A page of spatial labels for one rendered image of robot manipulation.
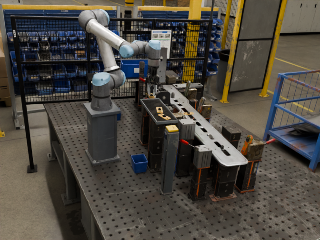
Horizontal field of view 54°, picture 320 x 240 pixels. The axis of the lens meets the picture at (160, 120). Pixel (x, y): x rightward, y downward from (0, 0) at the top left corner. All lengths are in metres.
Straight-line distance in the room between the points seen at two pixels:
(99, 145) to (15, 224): 1.12
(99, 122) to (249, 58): 3.87
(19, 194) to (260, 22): 4.27
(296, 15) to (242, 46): 8.33
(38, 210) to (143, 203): 1.33
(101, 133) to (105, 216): 0.60
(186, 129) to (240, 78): 3.67
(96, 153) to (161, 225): 0.74
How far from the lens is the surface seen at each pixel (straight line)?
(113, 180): 2.16
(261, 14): 5.53
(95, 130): 2.20
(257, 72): 5.87
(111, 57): 2.23
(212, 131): 2.21
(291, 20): 13.49
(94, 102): 2.17
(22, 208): 3.15
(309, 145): 4.31
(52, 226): 2.92
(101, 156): 2.30
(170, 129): 1.82
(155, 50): 1.98
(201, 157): 1.87
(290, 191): 2.34
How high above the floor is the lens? 1.99
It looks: 25 degrees down
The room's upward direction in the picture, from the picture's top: 4 degrees clockwise
